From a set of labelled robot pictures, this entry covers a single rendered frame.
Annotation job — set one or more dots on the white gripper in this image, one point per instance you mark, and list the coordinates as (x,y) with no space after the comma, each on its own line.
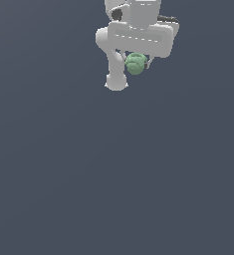
(140,36)

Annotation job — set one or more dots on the green round object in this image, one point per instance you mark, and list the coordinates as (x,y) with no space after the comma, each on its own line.
(135,63)

